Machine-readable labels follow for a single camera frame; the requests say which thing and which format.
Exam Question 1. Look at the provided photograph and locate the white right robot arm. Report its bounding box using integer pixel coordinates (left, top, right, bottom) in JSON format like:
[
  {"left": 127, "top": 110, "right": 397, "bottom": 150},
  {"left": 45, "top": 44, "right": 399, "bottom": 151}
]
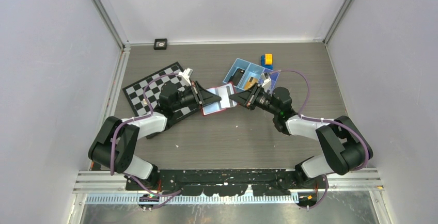
[{"left": 230, "top": 85, "right": 373, "bottom": 188}]

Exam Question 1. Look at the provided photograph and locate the purple drawer box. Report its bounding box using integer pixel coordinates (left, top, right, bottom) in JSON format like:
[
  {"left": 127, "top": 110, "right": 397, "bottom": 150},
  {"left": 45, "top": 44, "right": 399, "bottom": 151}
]
[{"left": 259, "top": 68, "right": 279, "bottom": 92}]

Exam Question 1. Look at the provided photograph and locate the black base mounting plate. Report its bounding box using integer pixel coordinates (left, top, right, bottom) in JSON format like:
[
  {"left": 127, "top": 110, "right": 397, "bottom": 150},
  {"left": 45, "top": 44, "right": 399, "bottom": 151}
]
[{"left": 126, "top": 169, "right": 326, "bottom": 197}]

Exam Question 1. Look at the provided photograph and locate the orange card in drawer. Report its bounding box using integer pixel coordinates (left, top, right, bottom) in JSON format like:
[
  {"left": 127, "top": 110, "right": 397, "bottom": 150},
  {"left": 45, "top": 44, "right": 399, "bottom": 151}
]
[{"left": 243, "top": 76, "right": 259, "bottom": 90}]

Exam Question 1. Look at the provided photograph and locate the blue orange toy block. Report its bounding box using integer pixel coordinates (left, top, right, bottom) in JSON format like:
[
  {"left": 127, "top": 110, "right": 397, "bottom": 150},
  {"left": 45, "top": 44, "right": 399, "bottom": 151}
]
[{"left": 261, "top": 53, "right": 273, "bottom": 70}]

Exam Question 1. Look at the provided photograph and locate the black white chessboard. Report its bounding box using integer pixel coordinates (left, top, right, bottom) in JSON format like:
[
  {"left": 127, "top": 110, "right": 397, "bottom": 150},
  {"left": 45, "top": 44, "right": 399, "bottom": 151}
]
[{"left": 116, "top": 62, "right": 205, "bottom": 138}]

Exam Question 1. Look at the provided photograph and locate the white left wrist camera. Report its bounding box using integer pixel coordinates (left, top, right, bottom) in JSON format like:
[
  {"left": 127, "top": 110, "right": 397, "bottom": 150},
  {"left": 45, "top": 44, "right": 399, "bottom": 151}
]
[{"left": 178, "top": 68, "right": 193, "bottom": 86}]

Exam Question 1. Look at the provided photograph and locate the light blue drawer box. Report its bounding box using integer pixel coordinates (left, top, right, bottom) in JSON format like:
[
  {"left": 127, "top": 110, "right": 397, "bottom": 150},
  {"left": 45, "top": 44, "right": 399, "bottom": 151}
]
[
  {"left": 223, "top": 58, "right": 251, "bottom": 87},
  {"left": 238, "top": 63, "right": 264, "bottom": 90}
]

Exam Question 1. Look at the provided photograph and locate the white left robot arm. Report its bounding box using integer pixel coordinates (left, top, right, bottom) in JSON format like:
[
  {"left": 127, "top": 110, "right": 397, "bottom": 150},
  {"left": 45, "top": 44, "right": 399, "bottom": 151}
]
[{"left": 88, "top": 81, "right": 221, "bottom": 190}]

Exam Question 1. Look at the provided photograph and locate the light blue middle drawer box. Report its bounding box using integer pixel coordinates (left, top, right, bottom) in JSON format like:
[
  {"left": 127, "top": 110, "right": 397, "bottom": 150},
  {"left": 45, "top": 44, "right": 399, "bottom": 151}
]
[{"left": 238, "top": 63, "right": 264, "bottom": 90}]

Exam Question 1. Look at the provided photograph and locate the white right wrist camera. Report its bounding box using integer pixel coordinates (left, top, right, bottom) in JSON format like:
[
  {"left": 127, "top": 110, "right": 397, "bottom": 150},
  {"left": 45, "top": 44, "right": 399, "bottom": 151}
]
[{"left": 260, "top": 72, "right": 272, "bottom": 91}]

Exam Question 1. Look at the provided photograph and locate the red leather card holder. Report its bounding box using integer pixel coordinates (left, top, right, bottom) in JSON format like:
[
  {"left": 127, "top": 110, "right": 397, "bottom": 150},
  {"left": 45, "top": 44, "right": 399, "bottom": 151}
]
[{"left": 201, "top": 83, "right": 237, "bottom": 116}]

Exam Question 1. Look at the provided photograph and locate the light blue left drawer box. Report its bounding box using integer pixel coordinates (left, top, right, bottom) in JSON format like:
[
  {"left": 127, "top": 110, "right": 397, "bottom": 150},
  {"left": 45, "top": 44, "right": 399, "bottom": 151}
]
[{"left": 223, "top": 58, "right": 251, "bottom": 87}]

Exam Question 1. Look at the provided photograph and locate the black square wall socket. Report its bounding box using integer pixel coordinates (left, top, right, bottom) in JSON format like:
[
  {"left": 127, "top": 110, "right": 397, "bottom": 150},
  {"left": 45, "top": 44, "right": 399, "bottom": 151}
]
[{"left": 153, "top": 38, "right": 168, "bottom": 50}]

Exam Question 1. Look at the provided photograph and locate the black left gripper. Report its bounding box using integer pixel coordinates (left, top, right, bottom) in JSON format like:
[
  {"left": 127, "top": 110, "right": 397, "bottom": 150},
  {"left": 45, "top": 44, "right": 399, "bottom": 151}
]
[{"left": 171, "top": 81, "right": 222, "bottom": 111}]

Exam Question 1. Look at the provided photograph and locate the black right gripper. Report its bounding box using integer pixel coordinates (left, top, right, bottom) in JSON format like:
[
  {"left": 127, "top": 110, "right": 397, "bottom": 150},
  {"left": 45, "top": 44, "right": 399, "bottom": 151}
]
[{"left": 229, "top": 83, "right": 279, "bottom": 116}]

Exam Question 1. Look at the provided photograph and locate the black card in drawer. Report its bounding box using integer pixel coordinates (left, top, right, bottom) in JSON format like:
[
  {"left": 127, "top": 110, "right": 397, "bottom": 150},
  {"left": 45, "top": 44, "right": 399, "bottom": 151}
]
[{"left": 229, "top": 68, "right": 245, "bottom": 86}]

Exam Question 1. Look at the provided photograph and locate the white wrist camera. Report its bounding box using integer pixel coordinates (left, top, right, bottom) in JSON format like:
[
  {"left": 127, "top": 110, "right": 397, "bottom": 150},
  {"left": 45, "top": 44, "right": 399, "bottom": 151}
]
[
  {"left": 260, "top": 72, "right": 272, "bottom": 91},
  {"left": 178, "top": 68, "right": 193, "bottom": 86}
]

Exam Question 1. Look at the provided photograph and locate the white card with grey stripe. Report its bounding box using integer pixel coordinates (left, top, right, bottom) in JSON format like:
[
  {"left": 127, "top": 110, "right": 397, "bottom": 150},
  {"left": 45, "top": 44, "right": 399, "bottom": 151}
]
[{"left": 217, "top": 83, "right": 237, "bottom": 110}]

